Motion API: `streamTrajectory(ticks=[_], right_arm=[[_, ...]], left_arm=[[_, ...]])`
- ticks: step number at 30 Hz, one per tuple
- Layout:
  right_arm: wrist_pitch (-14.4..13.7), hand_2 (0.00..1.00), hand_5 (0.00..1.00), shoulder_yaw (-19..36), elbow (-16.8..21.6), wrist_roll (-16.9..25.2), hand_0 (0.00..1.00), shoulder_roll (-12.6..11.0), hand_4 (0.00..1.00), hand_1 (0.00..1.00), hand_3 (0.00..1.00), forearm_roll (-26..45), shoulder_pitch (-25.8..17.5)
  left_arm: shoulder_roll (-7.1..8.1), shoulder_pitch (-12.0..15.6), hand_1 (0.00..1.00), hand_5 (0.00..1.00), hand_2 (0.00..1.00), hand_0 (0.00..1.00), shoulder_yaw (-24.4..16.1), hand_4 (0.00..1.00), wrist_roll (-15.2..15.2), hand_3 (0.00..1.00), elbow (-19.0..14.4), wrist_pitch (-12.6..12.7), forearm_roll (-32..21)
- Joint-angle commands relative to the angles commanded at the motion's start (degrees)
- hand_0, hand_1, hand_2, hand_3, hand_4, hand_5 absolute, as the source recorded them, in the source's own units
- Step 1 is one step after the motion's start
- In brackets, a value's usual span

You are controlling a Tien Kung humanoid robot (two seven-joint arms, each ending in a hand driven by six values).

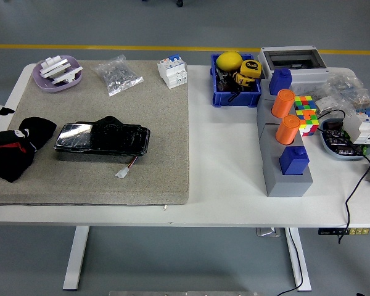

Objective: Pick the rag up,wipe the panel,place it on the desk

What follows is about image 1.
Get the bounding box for purple dish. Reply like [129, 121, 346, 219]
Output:
[32, 55, 83, 93]

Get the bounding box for white terminal block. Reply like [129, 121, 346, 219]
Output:
[314, 95, 339, 114]

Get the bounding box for glossy black panel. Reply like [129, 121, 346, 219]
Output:
[53, 115, 151, 157]

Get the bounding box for black rag with red print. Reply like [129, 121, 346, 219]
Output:
[0, 116, 58, 183]

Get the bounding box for yellow round tape measure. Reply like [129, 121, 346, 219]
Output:
[239, 59, 262, 80]

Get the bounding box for grey peg holder block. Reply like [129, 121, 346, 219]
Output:
[255, 76, 315, 198]

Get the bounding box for grey-brown mat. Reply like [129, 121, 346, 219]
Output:
[0, 59, 191, 207]

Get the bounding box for clear bag of screws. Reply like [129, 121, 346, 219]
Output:
[91, 54, 145, 97]

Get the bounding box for black table control panel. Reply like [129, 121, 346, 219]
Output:
[318, 227, 370, 236]

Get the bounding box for white circuit breaker blue switch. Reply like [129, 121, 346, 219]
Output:
[342, 106, 370, 146]
[157, 54, 188, 89]

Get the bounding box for grey electrical enclosure box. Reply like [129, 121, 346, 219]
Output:
[258, 46, 331, 93]

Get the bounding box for white table leg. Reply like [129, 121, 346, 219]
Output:
[284, 227, 312, 292]
[62, 226, 90, 291]

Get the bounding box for white plug with coloured wires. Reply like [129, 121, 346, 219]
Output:
[115, 155, 140, 179]

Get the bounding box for clear bags of small parts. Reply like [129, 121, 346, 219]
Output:
[314, 73, 370, 117]

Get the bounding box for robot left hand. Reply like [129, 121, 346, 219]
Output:
[0, 104, 30, 149]

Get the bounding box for white plastic clip part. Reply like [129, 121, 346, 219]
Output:
[38, 55, 72, 78]
[51, 66, 83, 86]

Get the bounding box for blue block with knob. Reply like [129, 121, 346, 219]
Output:
[268, 68, 293, 96]
[279, 146, 310, 176]

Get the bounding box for light blue dish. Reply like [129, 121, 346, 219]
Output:
[319, 118, 370, 162]

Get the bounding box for dark circuit board pile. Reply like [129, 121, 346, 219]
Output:
[323, 121, 364, 157]

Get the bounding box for yellow black tape measure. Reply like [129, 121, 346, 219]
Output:
[233, 72, 256, 89]

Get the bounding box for orange cylinder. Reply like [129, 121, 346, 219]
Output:
[275, 114, 300, 146]
[271, 89, 296, 118]

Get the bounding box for dark hand tool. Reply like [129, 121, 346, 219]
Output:
[214, 68, 235, 93]

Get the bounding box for black power cable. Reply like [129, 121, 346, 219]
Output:
[316, 109, 370, 245]

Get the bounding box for yellow ball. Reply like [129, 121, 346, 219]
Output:
[215, 51, 244, 72]

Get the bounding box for black cable under table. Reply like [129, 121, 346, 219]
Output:
[276, 227, 305, 296]

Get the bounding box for colourful puzzle cube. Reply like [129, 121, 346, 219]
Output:
[295, 109, 320, 138]
[293, 95, 318, 112]

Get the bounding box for blue plastic bin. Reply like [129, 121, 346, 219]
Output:
[210, 54, 263, 108]

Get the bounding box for metal bracket under table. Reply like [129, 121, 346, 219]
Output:
[255, 227, 281, 237]

